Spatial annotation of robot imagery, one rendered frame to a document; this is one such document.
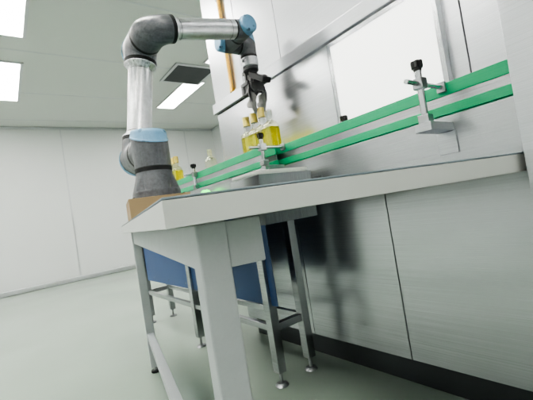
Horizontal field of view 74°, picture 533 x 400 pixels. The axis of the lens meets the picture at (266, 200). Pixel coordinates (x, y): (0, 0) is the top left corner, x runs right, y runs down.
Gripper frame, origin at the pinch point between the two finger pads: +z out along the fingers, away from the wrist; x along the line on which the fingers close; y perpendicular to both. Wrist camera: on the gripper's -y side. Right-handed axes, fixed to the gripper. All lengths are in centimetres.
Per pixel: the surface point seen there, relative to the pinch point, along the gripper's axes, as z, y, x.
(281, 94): -7.3, -2.2, -11.8
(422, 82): 21, -83, 14
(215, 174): 23.9, 23.9, 14.4
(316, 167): 32.2, -34.8, 5.3
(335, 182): 41, -93, 58
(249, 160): 23.3, -5.6, 13.5
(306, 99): 0.6, -17.5, -12.2
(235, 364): 62, -86, 74
